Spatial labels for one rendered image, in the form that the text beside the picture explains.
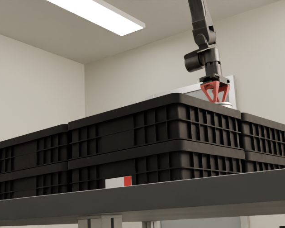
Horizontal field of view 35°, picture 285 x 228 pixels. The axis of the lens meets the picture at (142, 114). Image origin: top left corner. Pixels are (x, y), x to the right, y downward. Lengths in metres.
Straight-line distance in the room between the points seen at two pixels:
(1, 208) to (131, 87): 4.67
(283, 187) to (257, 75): 4.15
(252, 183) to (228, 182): 0.03
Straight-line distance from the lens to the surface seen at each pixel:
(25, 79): 5.40
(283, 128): 1.49
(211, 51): 1.62
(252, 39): 4.87
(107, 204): 0.76
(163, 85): 5.27
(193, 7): 1.63
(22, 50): 5.49
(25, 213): 0.90
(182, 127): 1.04
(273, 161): 1.39
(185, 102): 1.05
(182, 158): 1.03
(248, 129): 1.31
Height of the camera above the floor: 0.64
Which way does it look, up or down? 14 degrees up
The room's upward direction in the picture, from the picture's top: 3 degrees counter-clockwise
